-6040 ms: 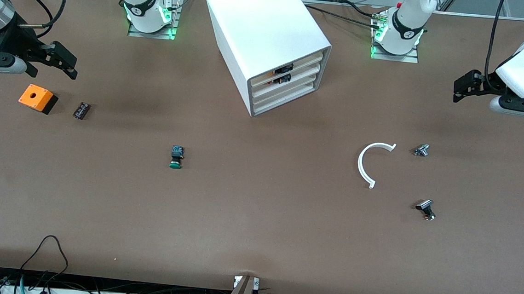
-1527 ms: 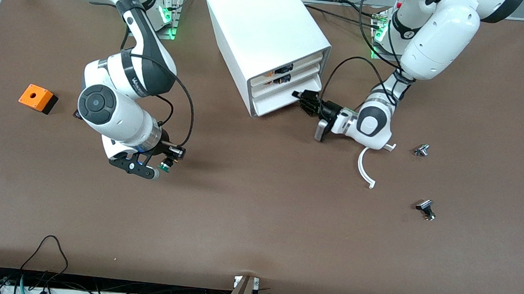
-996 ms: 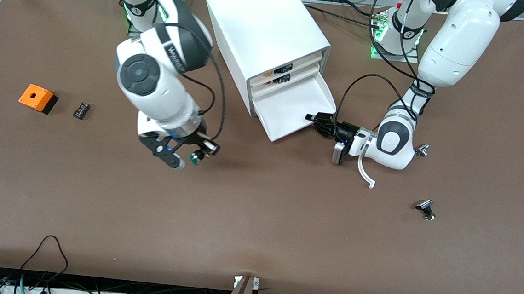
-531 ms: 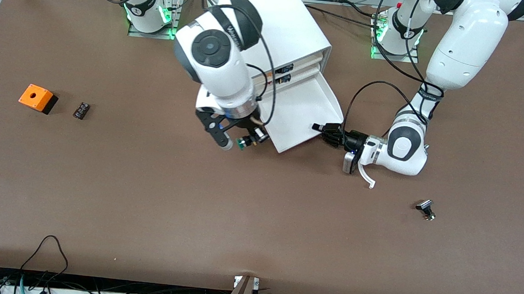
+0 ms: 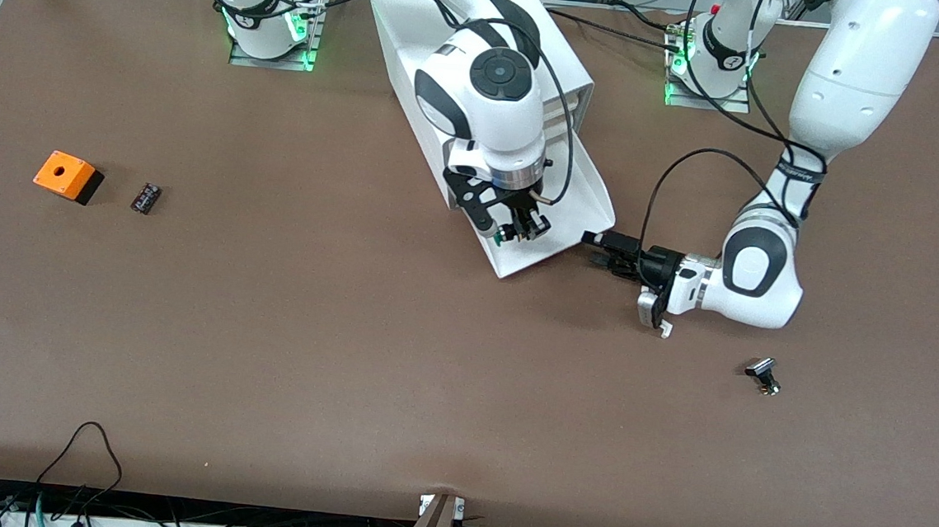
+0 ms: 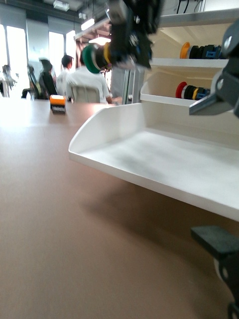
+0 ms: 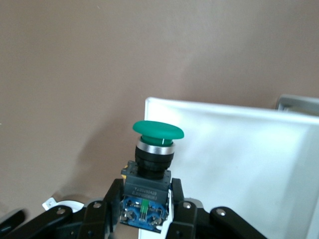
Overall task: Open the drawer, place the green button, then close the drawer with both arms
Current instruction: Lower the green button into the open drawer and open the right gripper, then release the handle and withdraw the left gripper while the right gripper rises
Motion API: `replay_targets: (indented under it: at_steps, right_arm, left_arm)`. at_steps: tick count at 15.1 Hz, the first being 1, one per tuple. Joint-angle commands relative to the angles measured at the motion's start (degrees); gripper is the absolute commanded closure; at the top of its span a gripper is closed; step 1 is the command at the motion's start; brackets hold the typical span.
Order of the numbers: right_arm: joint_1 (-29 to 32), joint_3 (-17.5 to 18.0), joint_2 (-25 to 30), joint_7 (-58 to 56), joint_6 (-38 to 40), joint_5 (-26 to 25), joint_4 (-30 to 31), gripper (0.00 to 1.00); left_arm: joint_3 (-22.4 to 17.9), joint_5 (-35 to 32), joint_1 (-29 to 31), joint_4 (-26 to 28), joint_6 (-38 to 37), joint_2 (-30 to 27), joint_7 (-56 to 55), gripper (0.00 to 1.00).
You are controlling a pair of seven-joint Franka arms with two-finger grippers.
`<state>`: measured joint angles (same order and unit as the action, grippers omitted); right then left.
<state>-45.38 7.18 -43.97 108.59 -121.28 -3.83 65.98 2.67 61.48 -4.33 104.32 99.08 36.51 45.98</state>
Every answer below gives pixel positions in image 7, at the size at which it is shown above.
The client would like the green mushroom push button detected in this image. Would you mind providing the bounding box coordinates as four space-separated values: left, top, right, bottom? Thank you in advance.
119 119 186 234

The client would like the white curved plastic ring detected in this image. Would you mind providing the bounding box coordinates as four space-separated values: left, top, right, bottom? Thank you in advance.
41 197 86 213

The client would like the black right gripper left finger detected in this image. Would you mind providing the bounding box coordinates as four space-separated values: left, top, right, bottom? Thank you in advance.
4 178 125 239

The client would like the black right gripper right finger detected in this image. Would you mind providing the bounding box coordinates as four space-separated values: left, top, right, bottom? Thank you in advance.
164 178 265 239

